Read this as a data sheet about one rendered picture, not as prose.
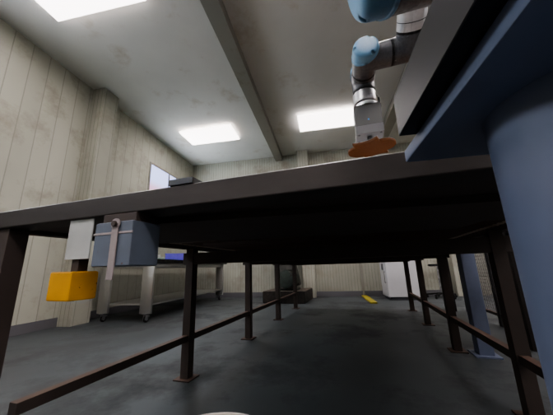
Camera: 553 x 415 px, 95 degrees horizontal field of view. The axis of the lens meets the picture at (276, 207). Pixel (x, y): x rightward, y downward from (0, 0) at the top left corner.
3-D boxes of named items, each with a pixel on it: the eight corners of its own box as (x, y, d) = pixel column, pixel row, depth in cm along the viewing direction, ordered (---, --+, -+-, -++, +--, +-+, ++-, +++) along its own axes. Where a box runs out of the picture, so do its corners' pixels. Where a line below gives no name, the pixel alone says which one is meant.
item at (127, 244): (123, 280, 63) (131, 208, 67) (82, 280, 67) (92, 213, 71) (157, 277, 73) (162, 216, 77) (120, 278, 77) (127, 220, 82)
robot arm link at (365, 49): (390, 26, 73) (385, 56, 83) (350, 37, 75) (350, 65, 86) (395, 48, 71) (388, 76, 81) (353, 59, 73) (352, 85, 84)
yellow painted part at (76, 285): (67, 301, 69) (80, 216, 74) (44, 301, 71) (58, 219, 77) (95, 298, 76) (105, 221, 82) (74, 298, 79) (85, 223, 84)
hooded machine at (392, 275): (414, 296, 555) (405, 235, 587) (424, 300, 500) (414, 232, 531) (382, 297, 567) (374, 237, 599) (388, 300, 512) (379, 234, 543)
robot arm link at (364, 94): (352, 104, 91) (377, 99, 89) (354, 114, 90) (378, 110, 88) (352, 90, 84) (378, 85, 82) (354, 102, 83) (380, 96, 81)
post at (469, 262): (504, 360, 184) (443, 77, 240) (476, 357, 189) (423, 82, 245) (493, 352, 200) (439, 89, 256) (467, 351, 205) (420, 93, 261)
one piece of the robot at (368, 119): (378, 107, 91) (383, 149, 87) (352, 112, 93) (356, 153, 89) (381, 90, 82) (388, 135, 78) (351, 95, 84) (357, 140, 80)
